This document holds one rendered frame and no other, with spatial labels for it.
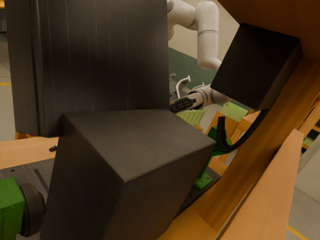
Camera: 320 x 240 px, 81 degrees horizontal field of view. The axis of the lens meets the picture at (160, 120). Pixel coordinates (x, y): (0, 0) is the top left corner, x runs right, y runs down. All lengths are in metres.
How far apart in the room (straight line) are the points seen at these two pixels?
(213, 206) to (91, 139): 0.57
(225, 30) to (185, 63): 1.95
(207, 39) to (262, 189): 0.68
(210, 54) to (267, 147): 0.43
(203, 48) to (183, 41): 8.02
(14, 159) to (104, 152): 0.53
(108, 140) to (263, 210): 0.23
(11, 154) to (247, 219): 0.73
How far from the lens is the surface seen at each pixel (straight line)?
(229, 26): 8.25
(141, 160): 0.29
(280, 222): 0.28
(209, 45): 0.87
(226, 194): 0.74
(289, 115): 0.63
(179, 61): 8.80
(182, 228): 0.75
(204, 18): 0.93
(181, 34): 9.02
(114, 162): 0.27
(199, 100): 0.73
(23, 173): 0.74
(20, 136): 1.27
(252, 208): 0.27
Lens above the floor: 1.41
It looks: 22 degrees down
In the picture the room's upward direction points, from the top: 23 degrees clockwise
